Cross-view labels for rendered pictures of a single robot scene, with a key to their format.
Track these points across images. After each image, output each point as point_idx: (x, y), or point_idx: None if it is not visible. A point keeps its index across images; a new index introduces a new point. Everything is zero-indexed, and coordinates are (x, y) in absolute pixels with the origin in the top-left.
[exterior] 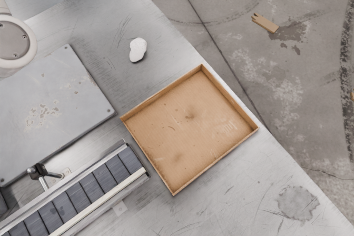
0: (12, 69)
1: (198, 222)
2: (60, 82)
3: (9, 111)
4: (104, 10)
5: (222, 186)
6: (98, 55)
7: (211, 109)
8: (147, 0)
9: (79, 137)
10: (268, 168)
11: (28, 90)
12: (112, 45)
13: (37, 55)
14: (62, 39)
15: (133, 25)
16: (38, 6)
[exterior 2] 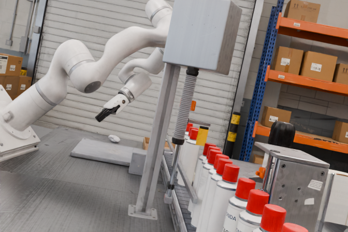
0: (150, 84)
1: None
2: (103, 145)
3: (99, 151)
4: (75, 134)
5: (197, 158)
6: None
7: (164, 148)
8: (88, 132)
9: None
10: (200, 155)
11: (93, 147)
12: (99, 140)
13: (72, 144)
14: (74, 140)
15: (97, 136)
16: (39, 134)
